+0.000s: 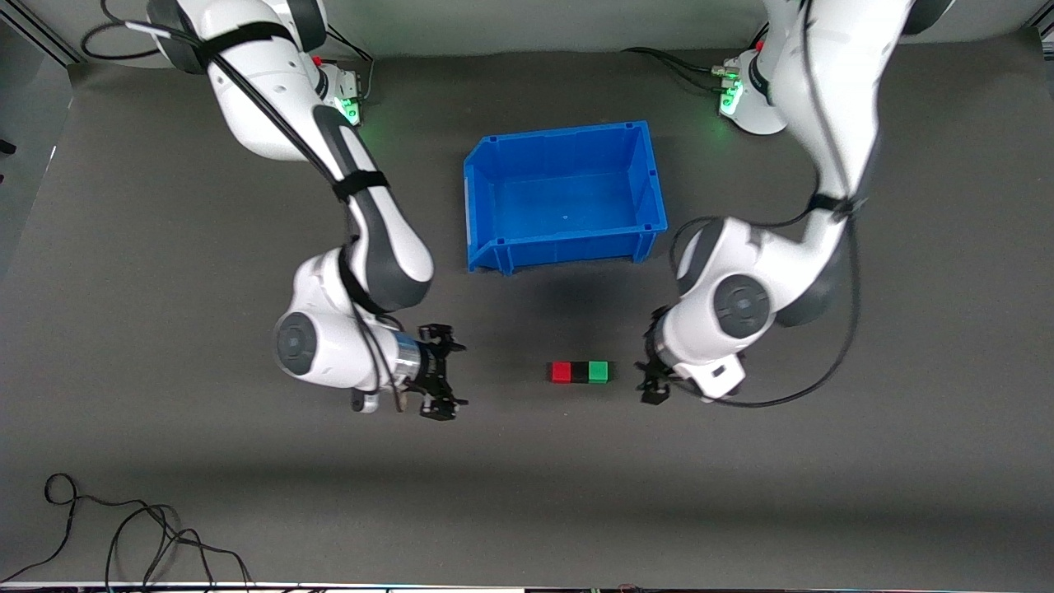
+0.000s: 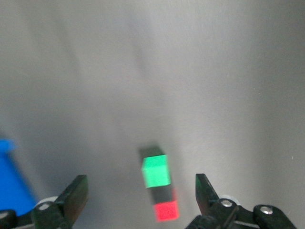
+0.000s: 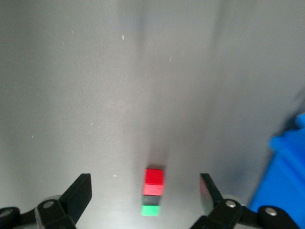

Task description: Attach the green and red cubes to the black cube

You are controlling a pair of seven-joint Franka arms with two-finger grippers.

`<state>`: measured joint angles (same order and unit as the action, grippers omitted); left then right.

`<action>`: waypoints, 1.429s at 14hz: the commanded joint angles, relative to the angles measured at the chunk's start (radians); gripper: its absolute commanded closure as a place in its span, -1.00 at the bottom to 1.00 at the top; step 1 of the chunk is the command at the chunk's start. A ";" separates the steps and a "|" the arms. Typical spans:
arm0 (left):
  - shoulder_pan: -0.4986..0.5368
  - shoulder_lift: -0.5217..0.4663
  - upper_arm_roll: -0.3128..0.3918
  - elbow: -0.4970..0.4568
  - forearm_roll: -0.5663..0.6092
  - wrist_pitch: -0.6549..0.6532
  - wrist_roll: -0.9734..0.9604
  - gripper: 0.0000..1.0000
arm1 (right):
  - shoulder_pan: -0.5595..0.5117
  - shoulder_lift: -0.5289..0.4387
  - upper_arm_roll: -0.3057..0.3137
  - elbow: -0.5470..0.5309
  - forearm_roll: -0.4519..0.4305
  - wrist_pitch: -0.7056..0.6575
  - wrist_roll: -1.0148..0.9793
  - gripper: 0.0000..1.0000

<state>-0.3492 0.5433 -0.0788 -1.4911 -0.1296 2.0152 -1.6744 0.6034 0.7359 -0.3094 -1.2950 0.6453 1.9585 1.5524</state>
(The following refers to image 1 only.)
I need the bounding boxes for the black tangled floor cable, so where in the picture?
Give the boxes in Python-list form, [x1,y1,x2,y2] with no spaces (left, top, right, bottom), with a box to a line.
[105,502,253,591]

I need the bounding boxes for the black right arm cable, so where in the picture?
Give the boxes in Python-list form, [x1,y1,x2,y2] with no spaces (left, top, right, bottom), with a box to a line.
[80,0,406,396]

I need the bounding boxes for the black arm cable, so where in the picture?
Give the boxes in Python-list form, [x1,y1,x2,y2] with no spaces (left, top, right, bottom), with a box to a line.
[80,0,406,396]
[669,0,865,409]

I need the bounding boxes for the aluminium frame rail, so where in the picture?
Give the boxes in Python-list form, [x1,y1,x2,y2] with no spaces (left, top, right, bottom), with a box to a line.
[0,10,86,67]

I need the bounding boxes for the blue plastic storage bin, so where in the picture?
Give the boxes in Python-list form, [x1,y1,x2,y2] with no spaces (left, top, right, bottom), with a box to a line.
[463,121,669,275]

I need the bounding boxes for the black right arm base cables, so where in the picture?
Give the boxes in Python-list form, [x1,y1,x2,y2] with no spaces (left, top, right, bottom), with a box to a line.
[325,23,376,105]

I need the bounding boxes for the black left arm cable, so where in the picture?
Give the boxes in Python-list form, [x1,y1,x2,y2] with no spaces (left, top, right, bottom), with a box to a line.
[669,0,865,409]

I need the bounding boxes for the black arm base cables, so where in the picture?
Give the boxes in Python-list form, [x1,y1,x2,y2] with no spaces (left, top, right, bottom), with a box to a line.
[621,23,770,93]
[325,23,376,105]

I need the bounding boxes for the black left arm base cables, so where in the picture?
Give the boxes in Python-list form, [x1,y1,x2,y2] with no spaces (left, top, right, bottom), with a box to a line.
[621,23,770,93]

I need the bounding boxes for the black looped floor cable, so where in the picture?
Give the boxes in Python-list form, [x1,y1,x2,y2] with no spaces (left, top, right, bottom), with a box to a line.
[0,473,108,582]

